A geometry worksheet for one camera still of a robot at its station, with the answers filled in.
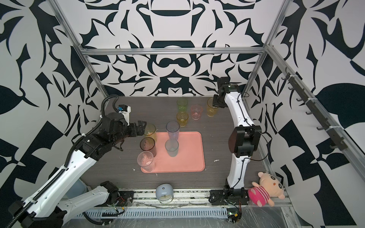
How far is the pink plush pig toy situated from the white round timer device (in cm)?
41

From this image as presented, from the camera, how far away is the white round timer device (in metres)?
0.71

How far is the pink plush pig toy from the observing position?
71 centimetres
